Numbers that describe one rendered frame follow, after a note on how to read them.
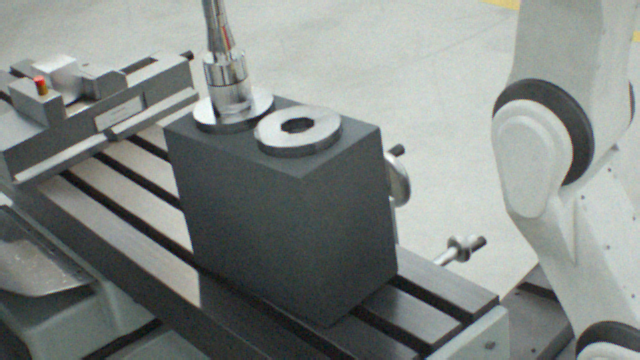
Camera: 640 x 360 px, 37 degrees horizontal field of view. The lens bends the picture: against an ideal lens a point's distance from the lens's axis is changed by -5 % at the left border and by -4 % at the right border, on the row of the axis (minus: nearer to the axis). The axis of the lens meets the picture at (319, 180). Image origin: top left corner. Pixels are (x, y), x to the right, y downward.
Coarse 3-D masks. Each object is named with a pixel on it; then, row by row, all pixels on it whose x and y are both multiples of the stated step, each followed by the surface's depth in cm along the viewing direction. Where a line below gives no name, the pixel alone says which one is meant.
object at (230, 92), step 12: (216, 72) 104; (228, 72) 104; (240, 72) 105; (216, 84) 105; (228, 84) 105; (240, 84) 105; (216, 96) 106; (228, 96) 106; (240, 96) 106; (252, 96) 108; (216, 108) 107; (228, 108) 106; (240, 108) 107
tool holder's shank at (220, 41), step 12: (204, 0) 101; (216, 0) 102; (204, 12) 102; (216, 12) 102; (216, 24) 103; (228, 24) 104; (216, 36) 103; (228, 36) 104; (216, 48) 104; (228, 48) 104
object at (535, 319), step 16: (528, 272) 167; (512, 288) 164; (528, 288) 161; (544, 288) 158; (512, 304) 159; (528, 304) 158; (544, 304) 158; (560, 304) 157; (512, 320) 156; (528, 320) 155; (544, 320) 154; (560, 320) 154; (512, 336) 152; (528, 336) 152; (544, 336) 151; (560, 336) 151; (512, 352) 149; (528, 352) 148; (544, 352) 148; (560, 352) 150
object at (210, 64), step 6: (234, 48) 107; (210, 54) 106; (234, 54) 105; (240, 54) 105; (204, 60) 105; (210, 60) 105; (216, 60) 105; (222, 60) 104; (228, 60) 104; (234, 60) 104; (240, 60) 105; (204, 66) 105; (210, 66) 104; (216, 66) 104; (222, 66) 104; (228, 66) 104; (234, 66) 104; (240, 66) 105
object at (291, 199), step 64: (192, 128) 108; (256, 128) 103; (320, 128) 101; (192, 192) 111; (256, 192) 102; (320, 192) 98; (384, 192) 106; (256, 256) 108; (320, 256) 101; (384, 256) 109; (320, 320) 105
